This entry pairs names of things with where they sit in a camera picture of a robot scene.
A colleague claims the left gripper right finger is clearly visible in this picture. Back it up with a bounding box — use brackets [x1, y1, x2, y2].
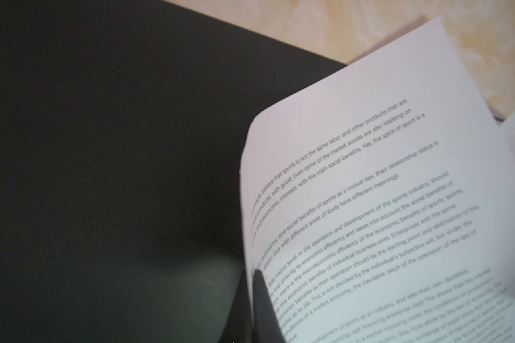
[253, 270, 286, 343]

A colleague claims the black and white folder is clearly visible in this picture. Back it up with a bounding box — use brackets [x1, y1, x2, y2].
[0, 1, 342, 342]

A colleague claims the highlighted paper sheet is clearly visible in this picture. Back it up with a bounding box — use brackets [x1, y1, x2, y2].
[240, 18, 515, 342]

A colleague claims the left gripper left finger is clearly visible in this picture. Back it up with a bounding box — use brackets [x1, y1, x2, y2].
[218, 272, 251, 343]

